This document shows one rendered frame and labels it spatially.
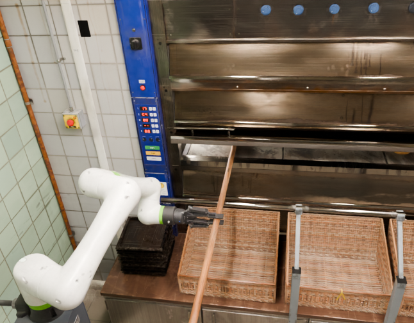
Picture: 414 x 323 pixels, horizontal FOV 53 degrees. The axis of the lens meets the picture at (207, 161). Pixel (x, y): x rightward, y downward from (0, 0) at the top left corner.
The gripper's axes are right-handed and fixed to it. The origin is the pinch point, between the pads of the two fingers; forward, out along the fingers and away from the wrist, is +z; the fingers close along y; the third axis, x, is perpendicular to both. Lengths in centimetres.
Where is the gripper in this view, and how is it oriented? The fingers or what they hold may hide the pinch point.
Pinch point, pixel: (216, 218)
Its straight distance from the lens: 203.0
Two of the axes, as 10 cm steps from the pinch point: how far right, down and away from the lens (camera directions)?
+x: -1.8, 5.5, -8.2
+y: 0.6, 8.4, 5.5
